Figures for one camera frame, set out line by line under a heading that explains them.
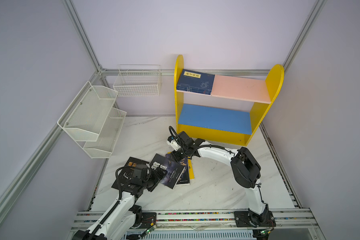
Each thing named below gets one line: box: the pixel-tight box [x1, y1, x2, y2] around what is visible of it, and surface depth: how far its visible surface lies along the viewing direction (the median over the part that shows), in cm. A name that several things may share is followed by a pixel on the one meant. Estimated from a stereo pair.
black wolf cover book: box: [149, 153, 185, 190], surface depth 89 cm
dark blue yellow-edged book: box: [165, 152, 190, 185], surface depth 87 cm
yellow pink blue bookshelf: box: [174, 54, 285, 147], surface depth 84 cm
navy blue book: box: [176, 68, 215, 95], surface depth 78 cm
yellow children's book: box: [187, 156, 195, 180], surface depth 92 cm
